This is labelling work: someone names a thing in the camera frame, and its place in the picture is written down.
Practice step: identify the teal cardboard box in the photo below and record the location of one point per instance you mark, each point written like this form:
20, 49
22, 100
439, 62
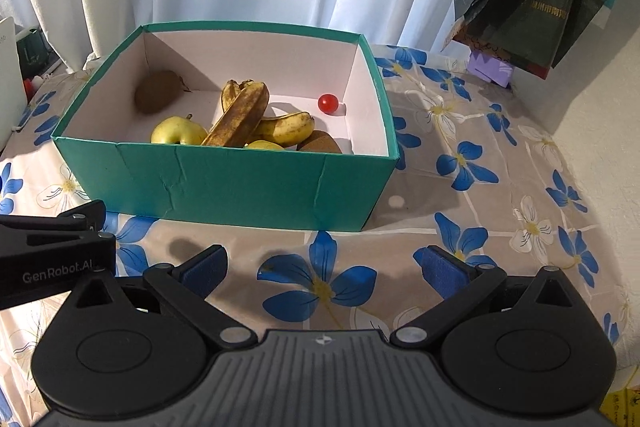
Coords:
225, 187

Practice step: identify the white router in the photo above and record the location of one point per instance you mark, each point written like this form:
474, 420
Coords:
10, 82

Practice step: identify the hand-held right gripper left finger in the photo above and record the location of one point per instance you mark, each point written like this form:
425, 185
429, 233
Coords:
205, 269

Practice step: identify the floral tablecloth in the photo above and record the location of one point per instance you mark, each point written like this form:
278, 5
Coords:
475, 207

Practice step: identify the small brown-spotted banana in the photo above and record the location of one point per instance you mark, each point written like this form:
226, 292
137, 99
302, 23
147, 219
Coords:
287, 129

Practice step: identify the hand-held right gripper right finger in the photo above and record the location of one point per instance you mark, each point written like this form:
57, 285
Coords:
445, 272

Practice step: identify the purple box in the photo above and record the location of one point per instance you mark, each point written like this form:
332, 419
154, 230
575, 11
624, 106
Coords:
492, 71

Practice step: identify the yellow packet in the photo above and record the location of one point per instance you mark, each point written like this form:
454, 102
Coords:
622, 407

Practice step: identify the yellow-green pear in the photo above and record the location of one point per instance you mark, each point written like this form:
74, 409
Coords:
265, 145

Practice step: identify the brown kiwi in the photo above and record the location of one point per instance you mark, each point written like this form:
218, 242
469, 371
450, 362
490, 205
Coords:
155, 93
320, 143

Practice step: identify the red cherry tomato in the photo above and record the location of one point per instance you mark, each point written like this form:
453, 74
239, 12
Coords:
327, 103

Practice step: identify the yellow-green apple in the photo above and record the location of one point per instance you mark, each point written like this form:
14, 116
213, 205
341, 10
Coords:
172, 132

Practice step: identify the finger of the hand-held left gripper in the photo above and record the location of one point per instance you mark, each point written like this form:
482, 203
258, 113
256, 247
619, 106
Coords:
60, 223

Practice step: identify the large brown-spotted banana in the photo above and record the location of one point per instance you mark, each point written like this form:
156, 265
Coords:
240, 117

